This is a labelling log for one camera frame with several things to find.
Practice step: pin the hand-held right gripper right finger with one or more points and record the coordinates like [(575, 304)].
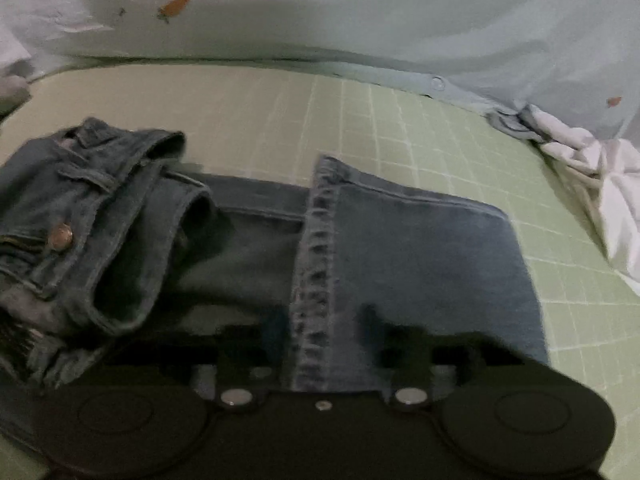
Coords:
[(395, 347)]

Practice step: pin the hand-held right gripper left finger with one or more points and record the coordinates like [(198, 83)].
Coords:
[(242, 355)]

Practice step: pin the blue denim jeans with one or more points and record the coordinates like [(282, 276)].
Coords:
[(425, 260)]

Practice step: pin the green grid cutting mat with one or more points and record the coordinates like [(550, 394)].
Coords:
[(400, 125)]

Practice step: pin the white cloth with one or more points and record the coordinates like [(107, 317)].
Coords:
[(620, 185)]

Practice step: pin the light blue carrot print garment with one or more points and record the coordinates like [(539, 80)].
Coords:
[(350, 10)]

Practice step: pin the pale grey cloth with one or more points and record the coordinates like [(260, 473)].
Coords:
[(11, 85)]

